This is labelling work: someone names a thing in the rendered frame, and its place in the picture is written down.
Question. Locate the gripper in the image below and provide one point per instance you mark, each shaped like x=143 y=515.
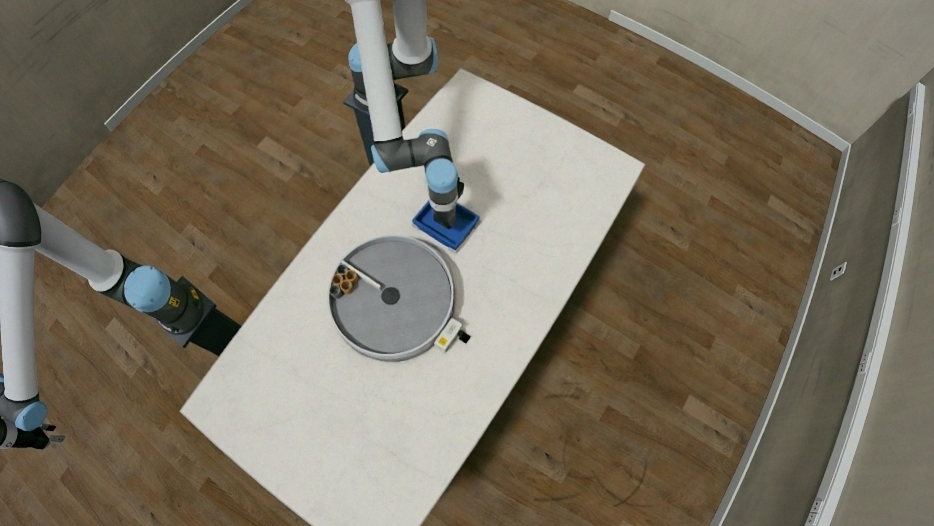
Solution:
x=33 y=439
x=446 y=219

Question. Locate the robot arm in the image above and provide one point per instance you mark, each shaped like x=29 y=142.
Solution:
x=379 y=73
x=18 y=321

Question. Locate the blue crate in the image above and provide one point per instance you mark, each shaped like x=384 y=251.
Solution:
x=461 y=237

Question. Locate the grey turntable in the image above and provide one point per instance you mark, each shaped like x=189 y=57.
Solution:
x=405 y=310

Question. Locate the white table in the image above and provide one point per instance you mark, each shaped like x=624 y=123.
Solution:
x=511 y=219

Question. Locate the white control box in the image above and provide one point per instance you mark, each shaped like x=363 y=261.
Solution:
x=446 y=338

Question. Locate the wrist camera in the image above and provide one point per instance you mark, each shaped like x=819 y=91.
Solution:
x=460 y=191

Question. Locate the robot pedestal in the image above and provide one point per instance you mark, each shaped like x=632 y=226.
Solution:
x=215 y=332
x=352 y=104

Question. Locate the white wall socket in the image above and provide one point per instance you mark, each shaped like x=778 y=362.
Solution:
x=838 y=271

